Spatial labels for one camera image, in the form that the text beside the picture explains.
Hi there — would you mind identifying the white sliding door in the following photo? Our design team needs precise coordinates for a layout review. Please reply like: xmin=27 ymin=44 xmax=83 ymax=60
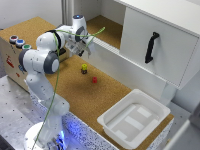
xmin=118 ymin=6 xmax=200 ymax=90

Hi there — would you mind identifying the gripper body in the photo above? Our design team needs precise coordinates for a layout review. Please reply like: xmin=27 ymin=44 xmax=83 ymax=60
xmin=67 ymin=35 xmax=97 ymax=58

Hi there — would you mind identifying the red button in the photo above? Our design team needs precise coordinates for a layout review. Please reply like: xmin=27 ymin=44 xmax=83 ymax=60
xmin=9 ymin=34 xmax=19 ymax=44

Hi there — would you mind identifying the blue button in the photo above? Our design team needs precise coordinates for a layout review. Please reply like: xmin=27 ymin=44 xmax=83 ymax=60
xmin=15 ymin=38 xmax=26 ymax=48

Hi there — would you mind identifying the white plastic box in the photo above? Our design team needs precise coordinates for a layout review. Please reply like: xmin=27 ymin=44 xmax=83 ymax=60
xmin=96 ymin=88 xmax=172 ymax=150

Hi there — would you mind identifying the white cabinet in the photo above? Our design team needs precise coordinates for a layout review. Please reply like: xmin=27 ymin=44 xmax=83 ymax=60
xmin=61 ymin=0 xmax=200 ymax=108

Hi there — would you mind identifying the black door handle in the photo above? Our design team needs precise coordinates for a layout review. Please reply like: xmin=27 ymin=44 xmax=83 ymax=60
xmin=144 ymin=31 xmax=161 ymax=65

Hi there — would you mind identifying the green cable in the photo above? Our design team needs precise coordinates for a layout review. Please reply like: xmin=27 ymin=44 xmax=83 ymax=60
xmin=31 ymin=26 xmax=107 ymax=150

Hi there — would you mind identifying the yellow block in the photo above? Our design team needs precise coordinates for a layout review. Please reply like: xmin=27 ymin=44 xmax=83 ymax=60
xmin=81 ymin=63 xmax=89 ymax=71

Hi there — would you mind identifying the green button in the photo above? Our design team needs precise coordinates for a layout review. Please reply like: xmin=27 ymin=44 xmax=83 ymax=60
xmin=21 ymin=43 xmax=32 ymax=52

